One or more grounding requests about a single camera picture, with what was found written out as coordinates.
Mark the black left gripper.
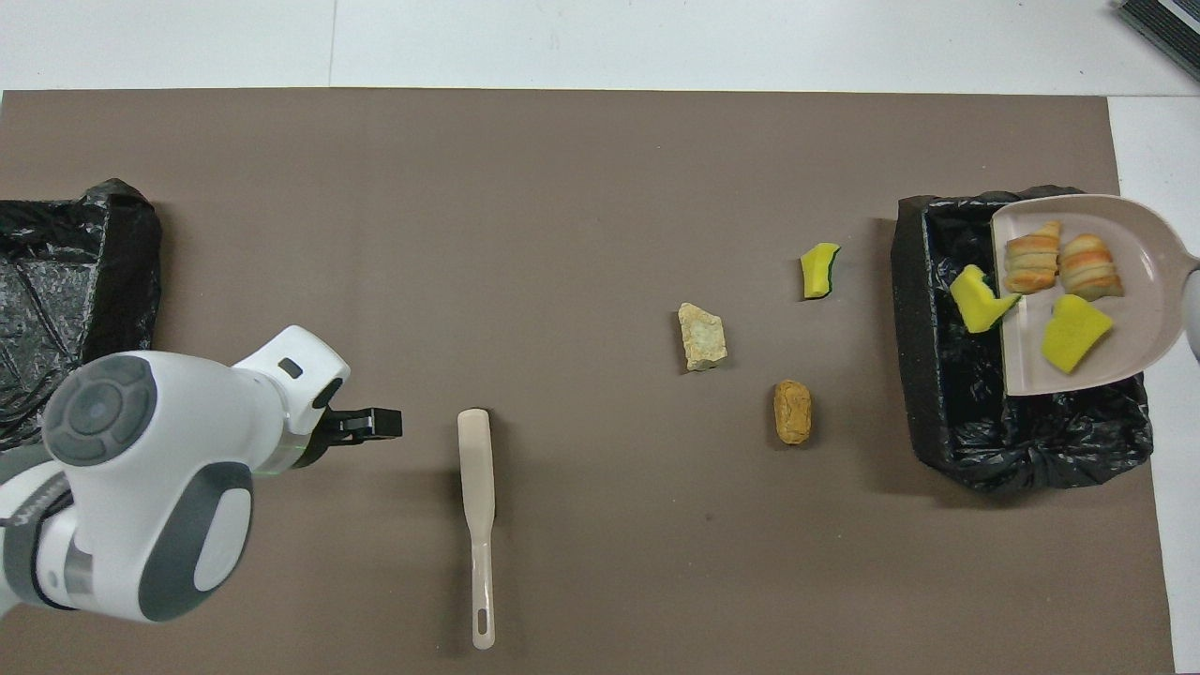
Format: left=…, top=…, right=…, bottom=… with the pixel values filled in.
left=302, top=375, right=404, bottom=470

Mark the pale angular toy bread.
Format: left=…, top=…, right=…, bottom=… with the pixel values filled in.
left=678, top=302, right=728, bottom=373

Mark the brown oval toy bread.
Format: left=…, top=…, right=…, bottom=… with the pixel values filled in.
left=773, top=380, right=814, bottom=446

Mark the yellow green sponge piece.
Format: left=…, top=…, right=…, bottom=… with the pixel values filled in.
left=800, top=242, right=842, bottom=301

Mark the notched yellow sponge piece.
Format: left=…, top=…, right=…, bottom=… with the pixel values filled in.
left=950, top=264, right=1023, bottom=335

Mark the pale toy croissant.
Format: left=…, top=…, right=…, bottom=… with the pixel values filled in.
left=1004, top=220, right=1063, bottom=294

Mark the rounded yellow sponge piece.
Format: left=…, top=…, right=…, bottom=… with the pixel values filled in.
left=1041, top=294, right=1115, bottom=374

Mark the orange striped toy croissant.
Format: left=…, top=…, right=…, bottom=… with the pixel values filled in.
left=1057, top=233, right=1124, bottom=302

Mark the beige plastic dustpan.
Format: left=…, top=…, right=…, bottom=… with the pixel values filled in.
left=991, top=194, right=1200, bottom=397

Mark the bin with black bag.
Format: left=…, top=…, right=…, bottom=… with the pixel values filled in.
left=891, top=185, right=1154, bottom=495
left=0, top=178, right=162, bottom=451

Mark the brown table mat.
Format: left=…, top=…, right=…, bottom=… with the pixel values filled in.
left=0, top=89, right=1178, bottom=675

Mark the black ribbed device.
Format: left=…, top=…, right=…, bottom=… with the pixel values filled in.
left=1116, top=0, right=1200, bottom=81

